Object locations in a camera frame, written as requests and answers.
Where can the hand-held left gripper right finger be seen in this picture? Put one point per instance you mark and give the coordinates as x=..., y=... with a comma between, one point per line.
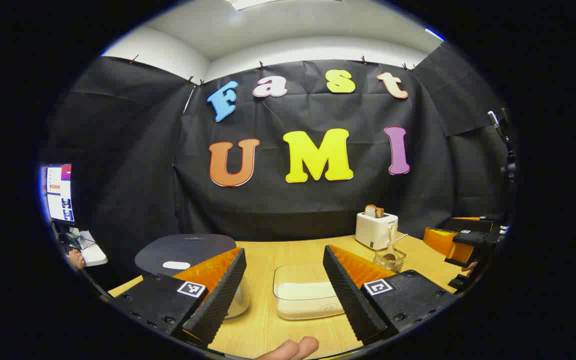
x=350, y=295

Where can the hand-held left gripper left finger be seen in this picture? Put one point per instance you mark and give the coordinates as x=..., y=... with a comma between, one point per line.
x=218, y=295

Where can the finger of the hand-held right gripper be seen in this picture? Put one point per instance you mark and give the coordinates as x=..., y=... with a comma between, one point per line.
x=440, y=241
x=470, y=239

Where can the wooden spoon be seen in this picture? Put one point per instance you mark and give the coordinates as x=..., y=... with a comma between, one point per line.
x=391, y=242

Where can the black silver rice cooker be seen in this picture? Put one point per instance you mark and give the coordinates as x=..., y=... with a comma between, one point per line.
x=188, y=250

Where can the clear plastic container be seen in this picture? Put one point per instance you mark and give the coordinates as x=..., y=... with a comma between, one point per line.
x=298, y=272

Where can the white toaster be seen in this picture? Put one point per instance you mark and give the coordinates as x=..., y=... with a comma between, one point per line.
x=374, y=232

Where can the toasted bread slice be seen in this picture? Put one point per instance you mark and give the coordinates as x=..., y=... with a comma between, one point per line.
x=373, y=211

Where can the black tripod stand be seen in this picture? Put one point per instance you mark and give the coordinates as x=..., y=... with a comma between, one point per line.
x=508, y=165

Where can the black backdrop cloth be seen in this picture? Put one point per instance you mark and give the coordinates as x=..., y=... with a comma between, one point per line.
x=293, y=210

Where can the white side table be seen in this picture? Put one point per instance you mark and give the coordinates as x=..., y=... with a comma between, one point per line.
x=93, y=255

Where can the computer monitor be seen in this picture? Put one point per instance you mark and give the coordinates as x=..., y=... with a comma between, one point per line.
x=60, y=192

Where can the ceiling light panel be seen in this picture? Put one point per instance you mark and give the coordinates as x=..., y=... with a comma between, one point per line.
x=258, y=3

